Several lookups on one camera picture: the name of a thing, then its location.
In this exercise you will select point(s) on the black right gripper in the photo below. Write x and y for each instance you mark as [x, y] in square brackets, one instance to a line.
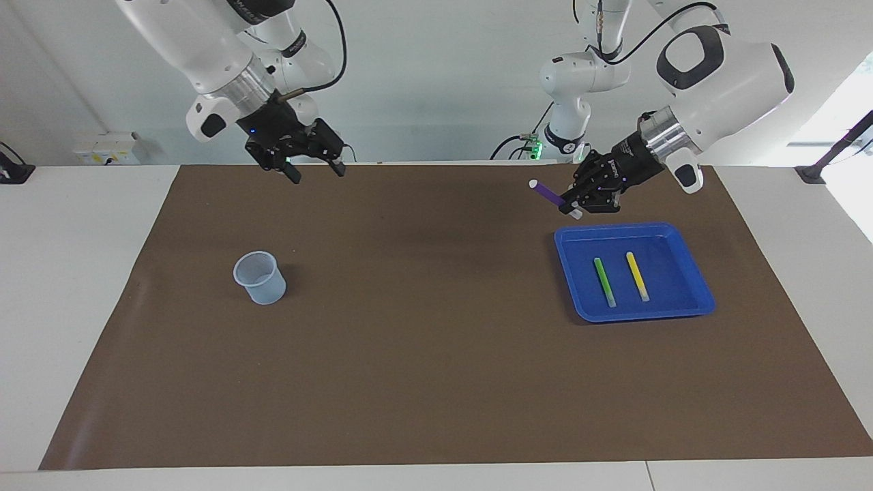
[279, 133]

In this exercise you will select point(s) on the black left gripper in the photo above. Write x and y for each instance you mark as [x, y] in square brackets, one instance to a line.
[614, 174]

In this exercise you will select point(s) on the purple marker pen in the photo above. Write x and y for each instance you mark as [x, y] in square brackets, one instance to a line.
[545, 193]

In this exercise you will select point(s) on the green marker pen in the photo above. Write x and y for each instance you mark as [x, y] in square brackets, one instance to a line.
[604, 281]

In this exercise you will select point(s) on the yellow marker pen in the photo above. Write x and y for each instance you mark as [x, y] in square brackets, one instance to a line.
[638, 276]

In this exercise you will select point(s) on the translucent plastic cup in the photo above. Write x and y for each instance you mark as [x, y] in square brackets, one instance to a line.
[262, 286]

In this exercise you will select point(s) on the blue plastic tray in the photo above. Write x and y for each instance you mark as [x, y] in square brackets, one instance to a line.
[668, 300]

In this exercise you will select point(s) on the brown table mat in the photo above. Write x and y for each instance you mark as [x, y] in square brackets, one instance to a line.
[423, 354]

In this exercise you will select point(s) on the black angled stand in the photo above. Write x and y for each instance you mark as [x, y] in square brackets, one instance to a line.
[835, 153]

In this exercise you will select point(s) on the black table clamp device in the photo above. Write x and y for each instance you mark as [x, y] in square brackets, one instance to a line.
[15, 170]

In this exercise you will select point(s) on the white wall socket box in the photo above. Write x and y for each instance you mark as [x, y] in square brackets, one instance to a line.
[106, 150]

